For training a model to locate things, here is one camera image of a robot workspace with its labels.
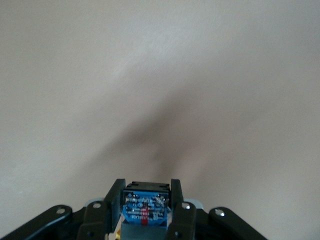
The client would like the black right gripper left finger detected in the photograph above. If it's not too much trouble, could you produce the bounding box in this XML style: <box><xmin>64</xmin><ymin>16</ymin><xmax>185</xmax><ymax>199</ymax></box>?
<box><xmin>77</xmin><ymin>178</ymin><xmax>126</xmax><ymax>240</ymax></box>

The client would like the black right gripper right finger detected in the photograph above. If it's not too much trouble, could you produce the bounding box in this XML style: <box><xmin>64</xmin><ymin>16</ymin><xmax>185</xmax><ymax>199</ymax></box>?
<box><xmin>166</xmin><ymin>178</ymin><xmax>197</xmax><ymax>240</ymax></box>

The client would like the green push button blue block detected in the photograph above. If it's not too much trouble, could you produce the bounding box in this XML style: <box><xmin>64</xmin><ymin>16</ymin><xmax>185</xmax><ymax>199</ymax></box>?
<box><xmin>119</xmin><ymin>181</ymin><xmax>173</xmax><ymax>240</ymax></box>

